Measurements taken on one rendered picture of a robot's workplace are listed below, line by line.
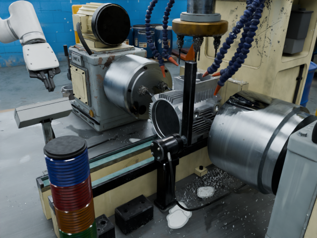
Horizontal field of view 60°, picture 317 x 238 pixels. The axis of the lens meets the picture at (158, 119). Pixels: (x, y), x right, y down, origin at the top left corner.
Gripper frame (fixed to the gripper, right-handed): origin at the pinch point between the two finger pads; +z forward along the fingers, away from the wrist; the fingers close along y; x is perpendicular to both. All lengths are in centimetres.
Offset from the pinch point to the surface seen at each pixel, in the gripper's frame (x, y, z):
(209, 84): -28, 43, 22
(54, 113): -3.5, -2.8, 11.4
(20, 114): -3.5, -12.6, 8.9
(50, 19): 407, 170, -302
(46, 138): 4.4, -6.0, 17.1
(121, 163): -7.0, 11.0, 34.8
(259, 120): -51, 29, 39
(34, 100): 300, 63, -102
